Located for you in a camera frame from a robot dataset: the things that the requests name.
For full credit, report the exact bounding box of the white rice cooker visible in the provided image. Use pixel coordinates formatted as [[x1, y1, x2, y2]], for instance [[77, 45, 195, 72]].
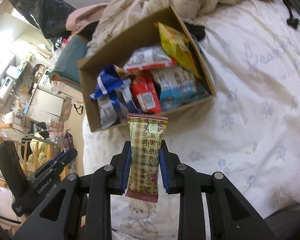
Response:
[[0, 76, 15, 105]]

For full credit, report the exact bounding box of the yellow snack packet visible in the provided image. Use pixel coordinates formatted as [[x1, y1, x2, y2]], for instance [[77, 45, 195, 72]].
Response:
[[155, 22, 202, 79]]

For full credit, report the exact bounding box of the black plastic bag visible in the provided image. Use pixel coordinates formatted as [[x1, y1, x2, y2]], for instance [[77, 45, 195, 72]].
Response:
[[9, 0, 76, 40]]

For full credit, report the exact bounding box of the white floral bed sheet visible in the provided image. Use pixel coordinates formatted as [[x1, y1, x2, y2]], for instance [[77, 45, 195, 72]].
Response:
[[82, 0, 300, 240]]

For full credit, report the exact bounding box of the white kitchen cabinet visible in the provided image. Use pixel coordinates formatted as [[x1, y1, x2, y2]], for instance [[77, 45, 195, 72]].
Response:
[[23, 89, 64, 127]]

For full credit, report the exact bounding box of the dark patterned garment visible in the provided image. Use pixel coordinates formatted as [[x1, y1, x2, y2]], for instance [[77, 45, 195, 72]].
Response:
[[184, 22, 206, 42]]

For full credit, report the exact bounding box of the brown cardboard box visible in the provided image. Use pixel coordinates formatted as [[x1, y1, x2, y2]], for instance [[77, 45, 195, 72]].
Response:
[[77, 7, 216, 132]]

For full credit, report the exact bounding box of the red snack bag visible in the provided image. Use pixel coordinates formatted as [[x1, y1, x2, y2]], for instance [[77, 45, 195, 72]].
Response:
[[130, 70, 162, 114]]

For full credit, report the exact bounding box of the white red snack packet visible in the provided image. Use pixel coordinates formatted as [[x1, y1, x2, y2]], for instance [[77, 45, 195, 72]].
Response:
[[122, 45, 178, 73]]

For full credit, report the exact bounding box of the plaid beige snack bar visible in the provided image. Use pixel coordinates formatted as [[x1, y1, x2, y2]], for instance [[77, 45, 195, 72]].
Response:
[[126, 114, 168, 203]]

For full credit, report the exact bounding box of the teal headboard cushion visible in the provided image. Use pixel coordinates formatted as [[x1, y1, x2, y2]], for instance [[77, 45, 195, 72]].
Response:
[[49, 35, 88, 87]]

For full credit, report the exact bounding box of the pink garment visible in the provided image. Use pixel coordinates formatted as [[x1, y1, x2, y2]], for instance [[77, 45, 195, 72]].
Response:
[[65, 3, 108, 35]]

